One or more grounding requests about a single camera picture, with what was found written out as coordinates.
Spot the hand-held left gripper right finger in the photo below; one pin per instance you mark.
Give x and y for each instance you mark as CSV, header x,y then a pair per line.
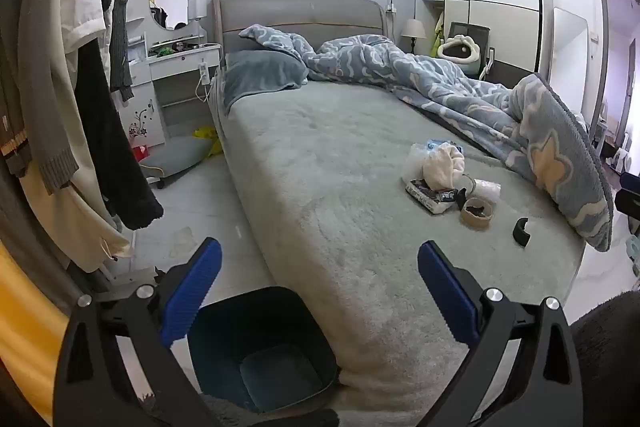
x,y
445,292

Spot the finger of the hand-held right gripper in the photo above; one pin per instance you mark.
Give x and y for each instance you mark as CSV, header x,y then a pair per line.
x,y
629,202
631,182

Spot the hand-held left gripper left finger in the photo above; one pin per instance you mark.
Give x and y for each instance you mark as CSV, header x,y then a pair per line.
x,y
195,292

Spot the dark plastic trash bin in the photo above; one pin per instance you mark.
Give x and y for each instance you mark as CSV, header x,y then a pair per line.
x,y
270,322

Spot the black curved plastic clip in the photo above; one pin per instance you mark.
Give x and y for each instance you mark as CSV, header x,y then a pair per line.
x,y
521,234

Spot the clear floor wrapper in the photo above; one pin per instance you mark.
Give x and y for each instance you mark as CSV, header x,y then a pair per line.
x,y
181,242

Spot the cardboard tape roll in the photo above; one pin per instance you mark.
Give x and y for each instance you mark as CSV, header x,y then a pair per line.
x,y
475,219

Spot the small black object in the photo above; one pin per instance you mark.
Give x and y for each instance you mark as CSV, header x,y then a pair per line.
x,y
460,198

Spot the black white packet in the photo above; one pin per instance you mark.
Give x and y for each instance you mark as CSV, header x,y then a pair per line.
x,y
427,196

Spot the cream sock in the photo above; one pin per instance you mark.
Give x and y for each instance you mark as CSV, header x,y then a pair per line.
x,y
442,169

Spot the crumpled white plastic bag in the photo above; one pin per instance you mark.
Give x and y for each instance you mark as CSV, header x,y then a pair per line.
x,y
414,162

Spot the grey floor cushion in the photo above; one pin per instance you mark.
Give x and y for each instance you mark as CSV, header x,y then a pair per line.
x,y
175,154

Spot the cream garment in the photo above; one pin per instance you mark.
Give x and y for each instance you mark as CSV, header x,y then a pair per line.
x,y
65,227

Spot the blue white packet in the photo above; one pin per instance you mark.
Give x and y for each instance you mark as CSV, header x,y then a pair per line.
x,y
436,145

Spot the yellow plastic bag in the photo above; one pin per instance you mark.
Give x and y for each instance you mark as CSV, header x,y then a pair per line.
x,y
212,144

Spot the red box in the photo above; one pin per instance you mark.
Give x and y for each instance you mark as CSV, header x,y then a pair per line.
x,y
140,153

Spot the dark fuzzy cloth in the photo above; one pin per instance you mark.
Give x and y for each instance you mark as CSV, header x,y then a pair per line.
x,y
610,357

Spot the grey bed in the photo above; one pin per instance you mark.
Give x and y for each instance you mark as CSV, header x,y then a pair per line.
x,y
325,167

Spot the yellow cloth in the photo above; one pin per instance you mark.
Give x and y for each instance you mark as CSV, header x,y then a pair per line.
x,y
25,332

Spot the blue patterned blanket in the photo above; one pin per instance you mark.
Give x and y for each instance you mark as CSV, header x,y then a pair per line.
x,y
440,82

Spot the black chair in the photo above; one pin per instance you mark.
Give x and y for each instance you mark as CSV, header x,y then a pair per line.
x,y
472,29

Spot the white power strip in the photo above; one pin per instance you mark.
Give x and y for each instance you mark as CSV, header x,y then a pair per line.
x,y
204,72

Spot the white cat bed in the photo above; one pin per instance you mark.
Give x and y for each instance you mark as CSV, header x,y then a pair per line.
x,y
457,44

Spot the blue grey pillow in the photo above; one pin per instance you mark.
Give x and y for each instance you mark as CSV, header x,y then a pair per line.
x,y
260,74

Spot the white dressing table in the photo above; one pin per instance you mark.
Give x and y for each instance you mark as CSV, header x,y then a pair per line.
x,y
175,62

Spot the green item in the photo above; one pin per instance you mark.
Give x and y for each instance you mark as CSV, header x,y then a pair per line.
x,y
164,52

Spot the bedside lamp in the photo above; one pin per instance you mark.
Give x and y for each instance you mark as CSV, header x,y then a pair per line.
x,y
413,29

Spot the dark grey knit cardigan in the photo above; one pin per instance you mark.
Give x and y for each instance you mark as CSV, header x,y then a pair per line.
x,y
120,32

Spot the hanging clothes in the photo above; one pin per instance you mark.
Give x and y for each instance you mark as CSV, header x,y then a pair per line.
x,y
35,57

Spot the white cylinder table lamp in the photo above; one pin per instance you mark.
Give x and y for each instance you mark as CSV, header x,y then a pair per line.
x,y
197,7

